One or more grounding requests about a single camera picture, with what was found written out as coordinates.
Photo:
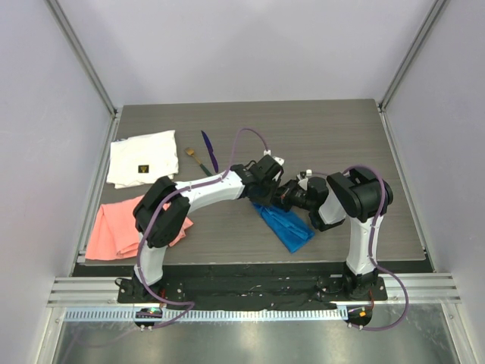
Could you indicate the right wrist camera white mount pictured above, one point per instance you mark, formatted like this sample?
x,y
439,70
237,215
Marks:
x,y
303,177

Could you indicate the blue cloth napkin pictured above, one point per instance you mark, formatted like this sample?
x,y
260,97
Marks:
x,y
290,229

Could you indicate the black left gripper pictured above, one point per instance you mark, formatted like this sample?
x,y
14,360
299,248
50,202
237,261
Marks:
x,y
266,200

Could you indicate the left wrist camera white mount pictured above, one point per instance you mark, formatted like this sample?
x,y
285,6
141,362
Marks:
x,y
279,160

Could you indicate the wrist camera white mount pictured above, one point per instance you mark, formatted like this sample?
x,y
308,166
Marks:
x,y
303,177
279,160

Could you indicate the purple plastic knife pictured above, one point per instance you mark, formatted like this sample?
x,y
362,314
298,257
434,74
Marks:
x,y
210,149

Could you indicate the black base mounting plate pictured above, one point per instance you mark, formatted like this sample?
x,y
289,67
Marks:
x,y
246,286

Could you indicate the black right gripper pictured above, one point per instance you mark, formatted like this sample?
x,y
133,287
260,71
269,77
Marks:
x,y
283,195

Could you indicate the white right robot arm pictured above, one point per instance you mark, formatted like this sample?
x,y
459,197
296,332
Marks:
x,y
357,195

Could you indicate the aluminium frame post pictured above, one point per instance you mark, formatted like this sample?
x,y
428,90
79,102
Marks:
x,y
76,46
417,44

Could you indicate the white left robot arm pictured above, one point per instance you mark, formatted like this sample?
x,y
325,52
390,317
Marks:
x,y
160,214

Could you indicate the pink folded cloth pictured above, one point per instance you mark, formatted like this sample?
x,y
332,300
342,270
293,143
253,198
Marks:
x,y
114,235

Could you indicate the green handled gold fork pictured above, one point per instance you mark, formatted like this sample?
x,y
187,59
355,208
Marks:
x,y
190,152

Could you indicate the horizontal aluminium frame rail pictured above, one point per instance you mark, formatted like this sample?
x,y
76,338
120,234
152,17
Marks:
x,y
421,288

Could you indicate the right aluminium frame post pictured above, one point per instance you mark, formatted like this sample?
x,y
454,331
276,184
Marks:
x,y
417,44

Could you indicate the white folded cloth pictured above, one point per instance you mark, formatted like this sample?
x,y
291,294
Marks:
x,y
143,159

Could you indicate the left aluminium frame post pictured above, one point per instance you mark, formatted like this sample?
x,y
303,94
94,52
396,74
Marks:
x,y
76,46

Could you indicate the slotted cable duct rail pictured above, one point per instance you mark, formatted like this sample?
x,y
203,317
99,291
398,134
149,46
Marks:
x,y
150,314

